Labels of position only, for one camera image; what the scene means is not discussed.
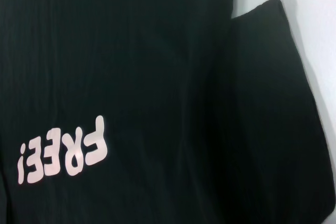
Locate black shirt with FREE print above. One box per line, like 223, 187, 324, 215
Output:
0, 0, 332, 224

